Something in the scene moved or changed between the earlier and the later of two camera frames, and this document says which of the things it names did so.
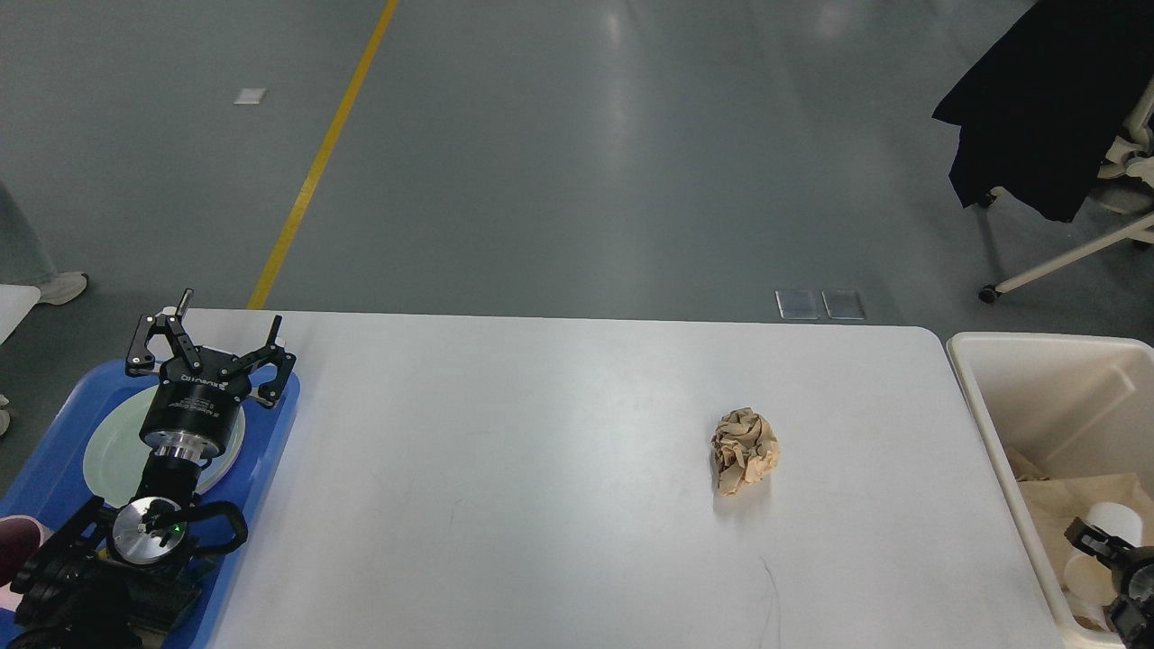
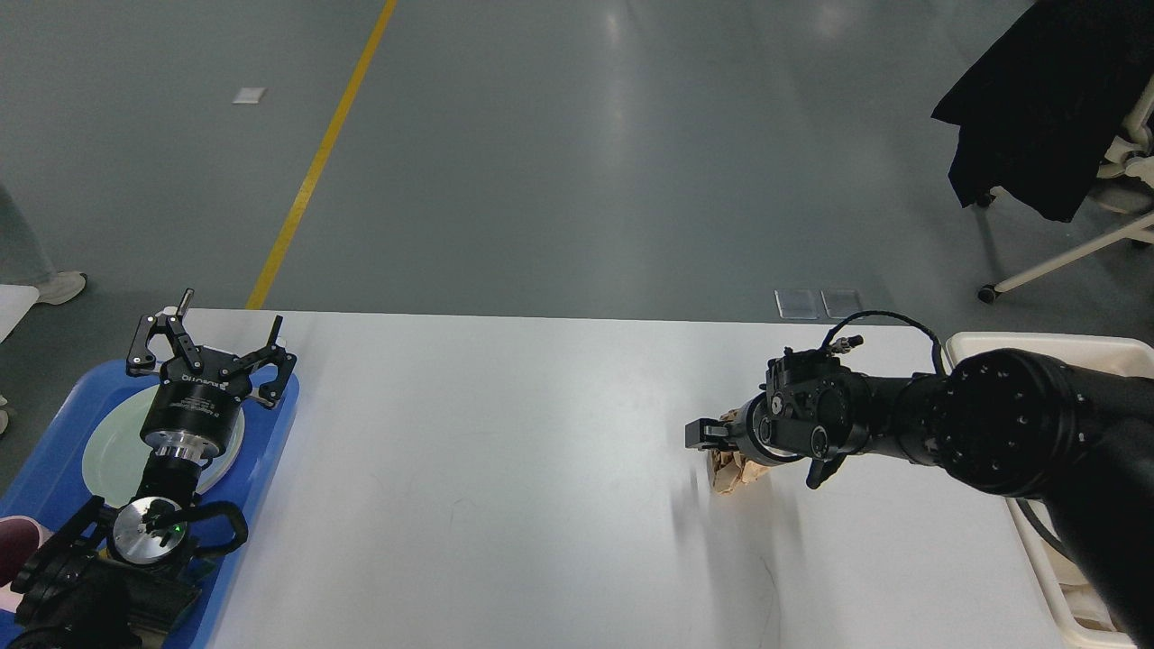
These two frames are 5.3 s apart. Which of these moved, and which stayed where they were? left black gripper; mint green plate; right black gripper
Moved: right black gripper
Stayed: left black gripper; mint green plate
